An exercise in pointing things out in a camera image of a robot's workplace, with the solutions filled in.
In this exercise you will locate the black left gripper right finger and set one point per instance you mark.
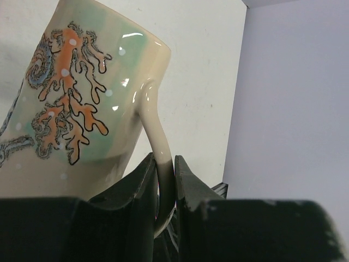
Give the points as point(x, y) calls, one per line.
point(212, 228)

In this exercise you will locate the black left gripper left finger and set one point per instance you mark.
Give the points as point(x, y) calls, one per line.
point(115, 225)

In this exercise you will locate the cream coral-pattern mug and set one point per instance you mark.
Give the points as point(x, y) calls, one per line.
point(88, 92)

